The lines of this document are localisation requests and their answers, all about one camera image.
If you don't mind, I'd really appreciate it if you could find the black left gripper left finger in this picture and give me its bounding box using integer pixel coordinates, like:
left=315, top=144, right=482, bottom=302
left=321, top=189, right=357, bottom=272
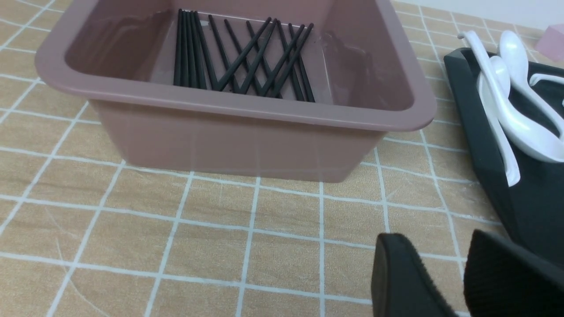
left=371, top=233, right=457, bottom=317

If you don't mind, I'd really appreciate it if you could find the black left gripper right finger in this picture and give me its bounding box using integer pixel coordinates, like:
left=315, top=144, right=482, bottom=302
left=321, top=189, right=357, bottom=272
left=464, top=229, right=564, bottom=317

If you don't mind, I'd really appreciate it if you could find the black plastic tray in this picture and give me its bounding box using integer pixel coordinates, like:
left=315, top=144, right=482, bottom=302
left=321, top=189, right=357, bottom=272
left=443, top=47, right=564, bottom=269

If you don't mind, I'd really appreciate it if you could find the white spoon crossing left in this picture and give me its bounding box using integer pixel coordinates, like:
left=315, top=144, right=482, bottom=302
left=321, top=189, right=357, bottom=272
left=458, top=30, right=563, bottom=164

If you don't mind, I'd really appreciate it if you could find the white spoon upper horizontal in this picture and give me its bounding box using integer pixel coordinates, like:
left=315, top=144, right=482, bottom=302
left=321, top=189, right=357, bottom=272
left=528, top=74, right=564, bottom=87

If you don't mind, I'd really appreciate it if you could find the white spoon far left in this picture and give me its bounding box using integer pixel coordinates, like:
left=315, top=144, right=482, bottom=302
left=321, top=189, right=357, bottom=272
left=477, top=55, right=520, bottom=187

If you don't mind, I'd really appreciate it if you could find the black chopstick bin rightmost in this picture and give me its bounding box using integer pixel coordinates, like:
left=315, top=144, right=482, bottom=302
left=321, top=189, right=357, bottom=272
left=287, top=23, right=316, bottom=103

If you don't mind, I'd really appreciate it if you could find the pink plastic bin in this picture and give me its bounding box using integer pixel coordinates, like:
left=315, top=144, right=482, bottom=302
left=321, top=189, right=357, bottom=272
left=35, top=0, right=437, bottom=183

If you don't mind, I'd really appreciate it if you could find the white spoon upright centre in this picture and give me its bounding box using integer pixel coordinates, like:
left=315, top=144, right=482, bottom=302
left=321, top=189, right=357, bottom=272
left=497, top=30, right=564, bottom=141

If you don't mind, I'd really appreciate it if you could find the lilac cube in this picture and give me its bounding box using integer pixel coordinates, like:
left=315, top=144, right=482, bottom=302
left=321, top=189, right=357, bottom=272
left=534, top=23, right=564, bottom=62

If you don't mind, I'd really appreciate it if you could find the black chopstick bin right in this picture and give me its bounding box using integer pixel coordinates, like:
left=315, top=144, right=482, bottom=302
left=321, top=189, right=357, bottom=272
left=259, top=24, right=311, bottom=98

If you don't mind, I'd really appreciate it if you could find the black chopstick bin crossing long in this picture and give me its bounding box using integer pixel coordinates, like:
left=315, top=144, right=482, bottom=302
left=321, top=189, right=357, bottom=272
left=214, top=17, right=273, bottom=95

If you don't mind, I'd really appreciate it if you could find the black chopstick bin upright middle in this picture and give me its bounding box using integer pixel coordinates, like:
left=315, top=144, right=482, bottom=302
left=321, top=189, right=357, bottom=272
left=208, top=15, right=240, bottom=93

